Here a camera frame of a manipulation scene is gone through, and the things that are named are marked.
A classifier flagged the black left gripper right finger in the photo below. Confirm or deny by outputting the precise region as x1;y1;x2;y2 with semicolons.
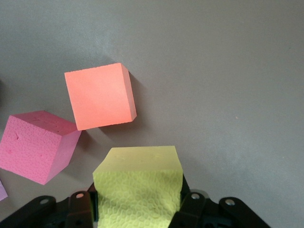
170;175;272;228

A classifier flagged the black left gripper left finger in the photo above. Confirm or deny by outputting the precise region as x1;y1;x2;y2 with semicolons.
0;187;99;228

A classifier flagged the yellow foam cube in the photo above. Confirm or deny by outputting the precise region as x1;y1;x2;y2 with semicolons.
92;145;184;228

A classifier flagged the pink foam cube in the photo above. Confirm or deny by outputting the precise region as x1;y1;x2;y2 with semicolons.
0;180;9;202

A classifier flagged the red foam cube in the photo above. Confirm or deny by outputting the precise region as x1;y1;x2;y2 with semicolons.
0;110;82;185

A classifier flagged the orange foam cube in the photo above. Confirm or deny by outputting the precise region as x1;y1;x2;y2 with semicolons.
64;62;138;131

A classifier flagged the brown table cover sheet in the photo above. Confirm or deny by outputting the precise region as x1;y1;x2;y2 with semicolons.
0;0;304;228

